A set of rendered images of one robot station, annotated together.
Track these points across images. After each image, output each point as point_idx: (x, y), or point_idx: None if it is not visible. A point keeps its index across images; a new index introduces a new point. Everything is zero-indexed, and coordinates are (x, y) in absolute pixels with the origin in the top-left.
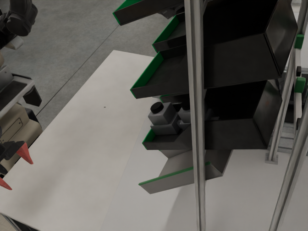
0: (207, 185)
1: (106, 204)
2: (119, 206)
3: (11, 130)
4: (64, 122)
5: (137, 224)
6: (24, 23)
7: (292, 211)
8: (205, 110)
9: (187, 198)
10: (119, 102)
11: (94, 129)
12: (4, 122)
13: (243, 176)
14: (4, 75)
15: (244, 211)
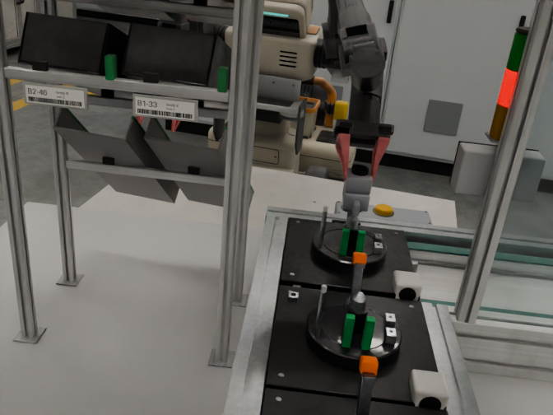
0: (164, 286)
1: (141, 212)
2: (137, 221)
3: (260, 152)
4: (278, 178)
5: (108, 233)
6: (328, 39)
7: (104, 372)
8: None
9: (144, 268)
10: (328, 212)
11: (269, 197)
12: (262, 138)
13: (181, 323)
14: (290, 87)
15: (112, 319)
